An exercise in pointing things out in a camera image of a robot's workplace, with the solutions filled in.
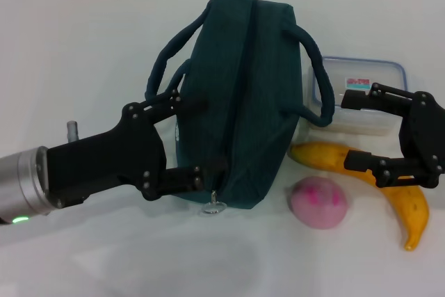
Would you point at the yellow banana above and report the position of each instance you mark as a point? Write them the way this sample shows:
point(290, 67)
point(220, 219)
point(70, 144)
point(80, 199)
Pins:
point(320, 158)

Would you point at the pink peach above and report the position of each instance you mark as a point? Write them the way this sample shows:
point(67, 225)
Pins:
point(318, 203)

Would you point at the dark teal fabric lunch bag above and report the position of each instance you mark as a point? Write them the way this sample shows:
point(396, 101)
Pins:
point(243, 102)

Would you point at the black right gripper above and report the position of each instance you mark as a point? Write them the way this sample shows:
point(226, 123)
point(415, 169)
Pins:
point(424, 130)

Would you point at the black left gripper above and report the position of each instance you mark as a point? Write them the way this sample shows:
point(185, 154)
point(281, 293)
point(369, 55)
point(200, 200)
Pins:
point(104, 165)

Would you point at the clear plastic box blue rim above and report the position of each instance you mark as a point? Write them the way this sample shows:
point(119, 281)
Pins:
point(365, 67)

